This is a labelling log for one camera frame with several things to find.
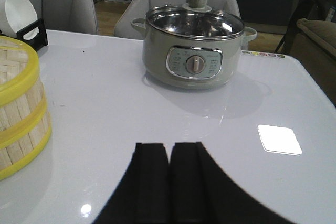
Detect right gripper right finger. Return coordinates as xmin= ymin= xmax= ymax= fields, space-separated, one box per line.
xmin=170 ymin=142 xmax=288 ymax=223

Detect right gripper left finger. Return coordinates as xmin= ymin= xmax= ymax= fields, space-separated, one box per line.
xmin=94 ymin=143 xmax=170 ymax=223

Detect bamboo steamer drawer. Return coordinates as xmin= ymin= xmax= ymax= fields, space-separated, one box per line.
xmin=1 ymin=79 xmax=51 ymax=148
xmin=1 ymin=111 xmax=51 ymax=180

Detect woven bamboo steamer lid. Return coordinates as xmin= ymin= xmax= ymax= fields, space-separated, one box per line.
xmin=1 ymin=36 xmax=39 ymax=106

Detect grey electric cooking pot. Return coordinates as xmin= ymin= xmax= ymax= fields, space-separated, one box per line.
xmin=131 ymin=18 xmax=257 ymax=90

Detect glass pot lid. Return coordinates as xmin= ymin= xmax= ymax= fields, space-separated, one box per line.
xmin=146 ymin=0 xmax=244 ymax=40

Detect black bowl rack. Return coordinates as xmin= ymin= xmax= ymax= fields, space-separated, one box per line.
xmin=16 ymin=18 xmax=48 ymax=51

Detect olive sofa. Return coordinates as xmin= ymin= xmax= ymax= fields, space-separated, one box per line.
xmin=289 ymin=18 xmax=335 ymax=104

